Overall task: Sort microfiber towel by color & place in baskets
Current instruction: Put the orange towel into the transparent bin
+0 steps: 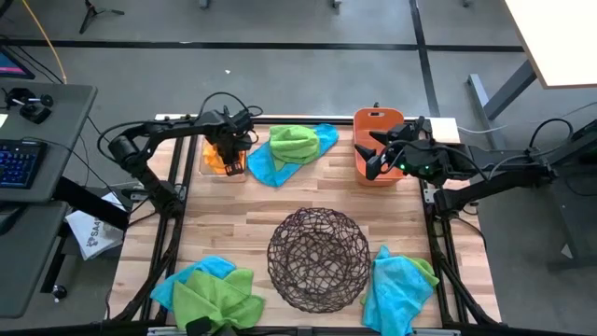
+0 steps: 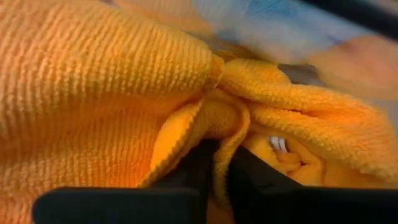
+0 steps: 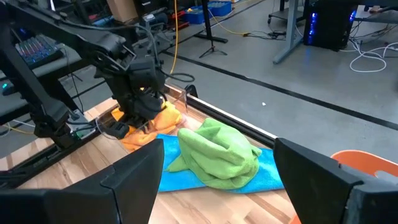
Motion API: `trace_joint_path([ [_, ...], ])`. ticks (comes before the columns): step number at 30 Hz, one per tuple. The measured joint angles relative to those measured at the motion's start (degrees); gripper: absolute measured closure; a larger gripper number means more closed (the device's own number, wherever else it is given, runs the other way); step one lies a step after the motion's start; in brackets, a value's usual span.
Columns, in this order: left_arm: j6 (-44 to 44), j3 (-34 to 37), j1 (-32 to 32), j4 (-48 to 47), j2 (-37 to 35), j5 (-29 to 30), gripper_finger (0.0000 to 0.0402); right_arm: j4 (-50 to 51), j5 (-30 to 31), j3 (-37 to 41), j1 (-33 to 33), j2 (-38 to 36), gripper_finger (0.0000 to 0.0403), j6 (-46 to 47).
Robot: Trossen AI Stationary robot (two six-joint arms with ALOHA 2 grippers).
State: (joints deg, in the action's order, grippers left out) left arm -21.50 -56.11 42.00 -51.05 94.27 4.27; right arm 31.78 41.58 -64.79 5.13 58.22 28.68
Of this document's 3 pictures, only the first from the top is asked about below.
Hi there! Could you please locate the orange plastic basket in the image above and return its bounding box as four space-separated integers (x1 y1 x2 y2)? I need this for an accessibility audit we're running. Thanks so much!
352 107 407 188

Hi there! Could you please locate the white table top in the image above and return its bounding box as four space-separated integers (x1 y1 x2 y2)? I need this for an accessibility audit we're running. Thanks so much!
503 0 597 91

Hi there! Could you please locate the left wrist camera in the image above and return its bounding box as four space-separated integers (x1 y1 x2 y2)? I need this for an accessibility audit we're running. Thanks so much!
231 108 258 133

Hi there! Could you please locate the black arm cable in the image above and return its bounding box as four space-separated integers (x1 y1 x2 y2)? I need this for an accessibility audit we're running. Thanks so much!
198 91 265 123
528 117 576 153

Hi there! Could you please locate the computer monitor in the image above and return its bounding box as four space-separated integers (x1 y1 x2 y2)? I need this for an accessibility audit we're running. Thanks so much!
0 45 36 81

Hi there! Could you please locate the dark wicker basket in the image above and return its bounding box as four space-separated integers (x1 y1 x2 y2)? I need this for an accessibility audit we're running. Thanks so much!
266 206 372 315

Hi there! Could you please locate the black clamp device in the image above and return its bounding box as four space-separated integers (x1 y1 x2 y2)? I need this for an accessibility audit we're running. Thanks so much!
3 86 55 126

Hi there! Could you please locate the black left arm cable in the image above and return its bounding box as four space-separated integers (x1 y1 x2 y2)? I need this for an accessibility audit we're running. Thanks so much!
198 91 265 123

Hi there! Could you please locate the grey table leg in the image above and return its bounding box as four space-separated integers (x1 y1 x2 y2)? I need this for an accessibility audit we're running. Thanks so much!
466 59 538 137

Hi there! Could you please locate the black tripod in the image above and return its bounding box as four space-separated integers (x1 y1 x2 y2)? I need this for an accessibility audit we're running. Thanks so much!
78 0 126 35

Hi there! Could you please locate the yellow cable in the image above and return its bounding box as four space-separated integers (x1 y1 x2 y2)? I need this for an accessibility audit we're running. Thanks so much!
20 0 68 86

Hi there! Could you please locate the grey side table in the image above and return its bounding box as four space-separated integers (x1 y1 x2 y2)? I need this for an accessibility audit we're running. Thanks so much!
0 200 70 319

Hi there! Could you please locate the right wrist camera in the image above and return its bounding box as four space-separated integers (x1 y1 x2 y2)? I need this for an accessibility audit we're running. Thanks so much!
395 116 433 144

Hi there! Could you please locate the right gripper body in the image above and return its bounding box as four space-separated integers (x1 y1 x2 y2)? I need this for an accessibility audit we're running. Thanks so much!
382 123 451 187

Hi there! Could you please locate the black table frame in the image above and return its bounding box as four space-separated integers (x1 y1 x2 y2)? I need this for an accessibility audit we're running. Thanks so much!
104 114 504 336

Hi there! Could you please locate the grey desk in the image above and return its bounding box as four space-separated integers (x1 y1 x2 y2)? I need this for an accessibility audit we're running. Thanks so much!
0 82 99 204

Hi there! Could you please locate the blue microfiber towel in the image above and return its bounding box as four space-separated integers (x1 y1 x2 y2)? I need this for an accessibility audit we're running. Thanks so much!
246 122 340 189
360 244 436 336
149 255 238 313

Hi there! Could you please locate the white block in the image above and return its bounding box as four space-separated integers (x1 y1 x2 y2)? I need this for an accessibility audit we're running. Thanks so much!
426 116 462 145

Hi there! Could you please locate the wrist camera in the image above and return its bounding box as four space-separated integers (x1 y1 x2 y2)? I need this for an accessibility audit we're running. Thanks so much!
395 116 433 144
231 108 258 133

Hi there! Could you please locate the white printed bag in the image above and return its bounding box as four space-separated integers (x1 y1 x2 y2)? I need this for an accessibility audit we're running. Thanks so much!
64 189 126 261

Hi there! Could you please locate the white cable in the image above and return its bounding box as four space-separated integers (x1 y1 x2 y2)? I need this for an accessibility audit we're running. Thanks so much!
456 122 508 137

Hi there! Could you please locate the black table-level camera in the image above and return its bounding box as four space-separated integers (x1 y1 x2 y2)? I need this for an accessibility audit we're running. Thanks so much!
186 315 215 336

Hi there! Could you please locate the black backlit keyboard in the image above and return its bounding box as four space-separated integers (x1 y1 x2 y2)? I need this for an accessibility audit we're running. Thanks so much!
0 138 49 190

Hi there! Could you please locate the green microfiber towel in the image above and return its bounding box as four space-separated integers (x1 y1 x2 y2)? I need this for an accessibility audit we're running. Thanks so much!
172 267 266 333
269 124 321 172
401 255 441 289

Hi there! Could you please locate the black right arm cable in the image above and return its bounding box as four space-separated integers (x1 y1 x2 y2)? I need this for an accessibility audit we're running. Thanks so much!
528 117 576 153

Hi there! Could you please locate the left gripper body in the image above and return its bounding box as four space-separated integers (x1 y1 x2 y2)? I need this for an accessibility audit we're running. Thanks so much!
210 121 256 163

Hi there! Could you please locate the orange microfiber towel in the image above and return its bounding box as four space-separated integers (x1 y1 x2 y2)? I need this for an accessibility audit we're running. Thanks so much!
201 141 246 176

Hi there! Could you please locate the clear plastic container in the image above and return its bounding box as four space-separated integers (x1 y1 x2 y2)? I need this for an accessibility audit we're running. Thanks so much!
199 133 249 184

